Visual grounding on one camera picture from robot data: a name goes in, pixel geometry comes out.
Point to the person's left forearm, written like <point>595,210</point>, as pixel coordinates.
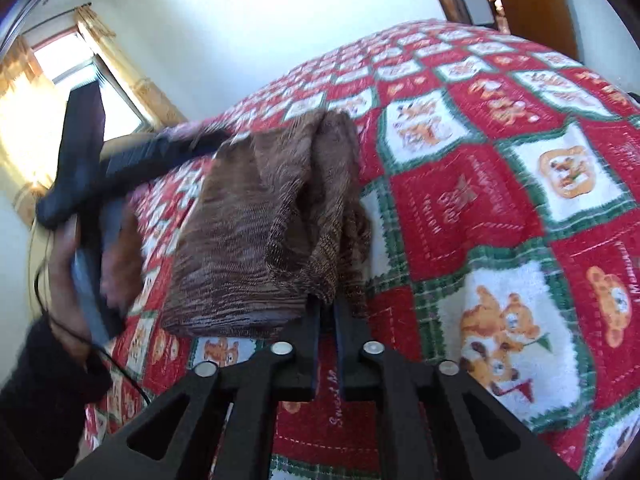
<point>45,410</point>

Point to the brown wooden door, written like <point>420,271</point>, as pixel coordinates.
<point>525,10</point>

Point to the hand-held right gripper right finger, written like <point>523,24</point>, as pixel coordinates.
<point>341,340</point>

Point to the brown knit garment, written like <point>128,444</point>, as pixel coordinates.
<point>240,240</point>

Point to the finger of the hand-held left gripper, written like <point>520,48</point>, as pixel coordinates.
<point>160,152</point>

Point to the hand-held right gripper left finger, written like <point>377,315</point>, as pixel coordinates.
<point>314,340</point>

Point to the red checkered printed blanket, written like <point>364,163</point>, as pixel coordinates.
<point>500,210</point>

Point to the yellow patterned curtain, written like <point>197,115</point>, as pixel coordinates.
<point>135,85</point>

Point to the window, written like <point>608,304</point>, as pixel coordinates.
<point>75,60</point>

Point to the person's left hand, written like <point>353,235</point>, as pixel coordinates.
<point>60,290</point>

